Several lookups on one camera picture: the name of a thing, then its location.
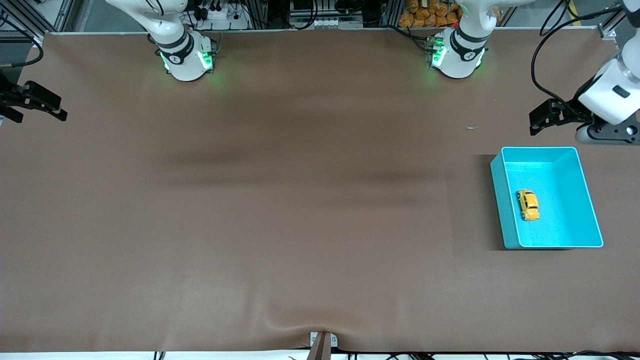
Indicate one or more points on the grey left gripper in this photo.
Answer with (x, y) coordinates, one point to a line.
(571, 113)

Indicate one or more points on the yellow beetle toy car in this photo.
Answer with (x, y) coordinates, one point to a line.
(528, 205)

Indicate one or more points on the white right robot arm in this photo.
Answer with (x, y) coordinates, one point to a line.
(185, 55)

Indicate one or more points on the turquoise plastic bin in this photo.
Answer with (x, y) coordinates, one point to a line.
(565, 205)

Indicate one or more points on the orange snack bag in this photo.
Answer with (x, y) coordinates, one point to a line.
(438, 7)
(413, 6)
(427, 20)
(405, 20)
(452, 18)

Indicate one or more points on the white power strip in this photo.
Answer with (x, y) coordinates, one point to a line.
(220, 15)

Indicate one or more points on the brown table mat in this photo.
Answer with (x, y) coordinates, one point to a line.
(320, 200)

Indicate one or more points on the aluminium frame profile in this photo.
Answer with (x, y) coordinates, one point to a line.
(607, 31)
(65, 15)

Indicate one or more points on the metal table clamp bracket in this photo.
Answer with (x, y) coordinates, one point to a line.
(334, 341)

